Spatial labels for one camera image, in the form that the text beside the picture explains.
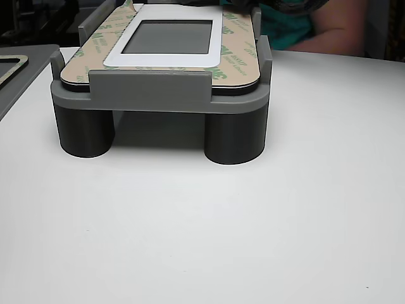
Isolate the white panel with window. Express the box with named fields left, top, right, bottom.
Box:
left=59, top=3, right=261, bottom=95

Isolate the person teal shirt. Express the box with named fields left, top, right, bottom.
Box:
left=261, top=6, right=316, bottom=51

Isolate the grey 3D printed fixture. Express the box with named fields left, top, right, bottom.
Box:
left=49, top=4, right=273, bottom=165

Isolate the black stand equipment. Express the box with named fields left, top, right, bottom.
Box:
left=0, top=0, right=80, bottom=45

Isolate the flat grey plate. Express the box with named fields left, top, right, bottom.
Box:
left=0, top=44, right=61, bottom=123

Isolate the tan adhesive ring liner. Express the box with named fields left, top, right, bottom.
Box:
left=0, top=55, right=29, bottom=89

